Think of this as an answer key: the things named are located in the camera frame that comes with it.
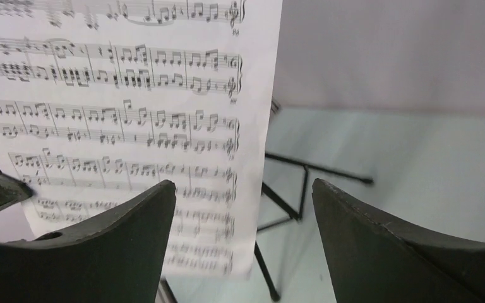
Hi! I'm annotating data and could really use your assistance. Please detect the black perforated music stand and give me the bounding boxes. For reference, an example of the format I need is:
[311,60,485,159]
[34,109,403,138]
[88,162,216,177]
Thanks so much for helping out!
[163,108,369,302]

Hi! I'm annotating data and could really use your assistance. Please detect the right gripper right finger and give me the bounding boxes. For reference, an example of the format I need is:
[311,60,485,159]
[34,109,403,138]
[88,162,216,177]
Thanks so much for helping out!
[312,179,485,302]

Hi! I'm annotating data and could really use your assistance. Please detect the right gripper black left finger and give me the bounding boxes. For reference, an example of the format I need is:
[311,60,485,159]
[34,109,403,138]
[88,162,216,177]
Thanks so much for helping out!
[0,180,176,302]

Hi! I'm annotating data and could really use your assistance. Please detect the white sheet music page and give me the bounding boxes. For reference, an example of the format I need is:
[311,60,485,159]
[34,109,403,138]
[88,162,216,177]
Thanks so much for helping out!
[0,1,282,278]

